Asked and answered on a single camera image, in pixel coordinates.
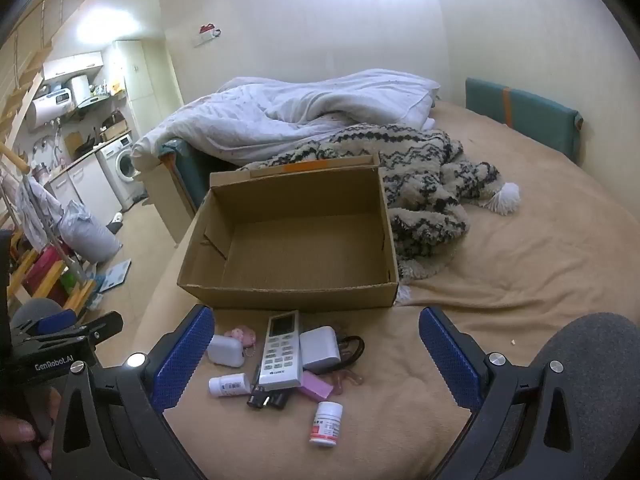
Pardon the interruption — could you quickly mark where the white wall cabinet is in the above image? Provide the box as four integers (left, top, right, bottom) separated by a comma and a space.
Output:
42, 51, 105, 81

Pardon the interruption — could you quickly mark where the teal headboard cushion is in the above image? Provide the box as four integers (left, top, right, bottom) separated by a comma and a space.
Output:
464, 77, 584, 165

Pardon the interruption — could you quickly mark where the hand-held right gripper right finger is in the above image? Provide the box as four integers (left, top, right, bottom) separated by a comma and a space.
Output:
418, 306, 606, 480

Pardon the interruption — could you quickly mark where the beige black patterned blanket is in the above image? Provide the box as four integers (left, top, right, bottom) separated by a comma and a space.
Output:
239, 122, 522, 282

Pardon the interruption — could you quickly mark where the white remote control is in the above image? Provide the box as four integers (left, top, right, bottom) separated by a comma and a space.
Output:
258, 310, 304, 391

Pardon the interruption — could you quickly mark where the tall white cabinet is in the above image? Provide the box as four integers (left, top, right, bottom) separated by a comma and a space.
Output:
112, 40, 175, 142

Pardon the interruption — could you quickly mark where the small pink block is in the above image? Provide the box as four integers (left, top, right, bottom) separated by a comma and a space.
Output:
299, 370, 334, 402

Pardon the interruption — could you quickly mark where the white rounded plastic case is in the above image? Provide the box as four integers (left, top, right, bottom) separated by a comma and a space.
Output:
207, 334, 246, 366

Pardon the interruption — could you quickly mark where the small white bottle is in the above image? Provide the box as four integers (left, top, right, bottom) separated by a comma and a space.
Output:
208, 373, 251, 397

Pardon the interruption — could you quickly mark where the person's left hand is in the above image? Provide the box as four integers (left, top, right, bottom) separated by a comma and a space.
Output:
0, 414, 54, 471

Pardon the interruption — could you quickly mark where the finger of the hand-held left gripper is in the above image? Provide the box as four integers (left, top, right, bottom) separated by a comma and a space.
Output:
12, 309, 124, 350

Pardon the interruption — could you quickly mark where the clear pink plastic piece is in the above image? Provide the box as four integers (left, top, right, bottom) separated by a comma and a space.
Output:
327, 369, 362, 392

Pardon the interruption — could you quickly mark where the red bag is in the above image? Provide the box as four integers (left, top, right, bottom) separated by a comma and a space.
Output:
21, 245, 60, 297

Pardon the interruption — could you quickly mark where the pink cloud-shaped keychain pouch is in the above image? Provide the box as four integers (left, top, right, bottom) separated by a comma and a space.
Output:
224, 327, 259, 357

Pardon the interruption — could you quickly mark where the wooden rack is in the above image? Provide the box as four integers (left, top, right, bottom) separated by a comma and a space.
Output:
0, 141, 97, 313

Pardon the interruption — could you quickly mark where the white water heater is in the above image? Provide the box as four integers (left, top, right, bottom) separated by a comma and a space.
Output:
25, 87, 74, 129

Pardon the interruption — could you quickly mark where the white duvet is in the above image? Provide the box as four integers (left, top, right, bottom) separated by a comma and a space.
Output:
131, 67, 442, 171

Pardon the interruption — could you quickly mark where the floor scale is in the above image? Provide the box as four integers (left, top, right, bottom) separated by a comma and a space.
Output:
94, 258, 132, 294

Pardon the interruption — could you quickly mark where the cardboard box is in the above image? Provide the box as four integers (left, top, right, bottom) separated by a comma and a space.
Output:
176, 154, 400, 312

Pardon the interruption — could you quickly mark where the hanging grey white cloth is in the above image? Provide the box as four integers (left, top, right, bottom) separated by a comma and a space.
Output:
16, 176, 64, 252

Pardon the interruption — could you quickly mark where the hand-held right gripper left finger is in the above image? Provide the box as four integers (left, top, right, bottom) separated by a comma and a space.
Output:
50, 304, 217, 480

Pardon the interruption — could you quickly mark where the black cylindrical gadget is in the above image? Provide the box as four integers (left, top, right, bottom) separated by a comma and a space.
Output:
247, 385, 291, 410

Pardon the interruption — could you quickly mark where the red white wall fixture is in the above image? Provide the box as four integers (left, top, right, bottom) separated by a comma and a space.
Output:
193, 22, 224, 47

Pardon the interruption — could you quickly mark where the grey stuffed bag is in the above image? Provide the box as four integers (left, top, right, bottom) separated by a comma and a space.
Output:
58, 200, 123, 264

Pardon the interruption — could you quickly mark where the white medicine bottle red label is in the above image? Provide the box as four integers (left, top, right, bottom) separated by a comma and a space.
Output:
308, 401, 344, 447

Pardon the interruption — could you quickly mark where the teal bed side panel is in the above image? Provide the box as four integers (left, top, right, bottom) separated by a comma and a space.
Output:
159, 139, 242, 213

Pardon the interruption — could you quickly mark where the white power adapter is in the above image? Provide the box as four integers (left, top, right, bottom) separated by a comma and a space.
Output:
299, 326, 342, 374

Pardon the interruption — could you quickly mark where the white base cabinet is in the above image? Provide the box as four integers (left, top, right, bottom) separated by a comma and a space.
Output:
46, 152, 124, 227

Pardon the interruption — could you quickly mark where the white washing machine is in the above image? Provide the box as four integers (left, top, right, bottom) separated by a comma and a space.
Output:
96, 135, 144, 209

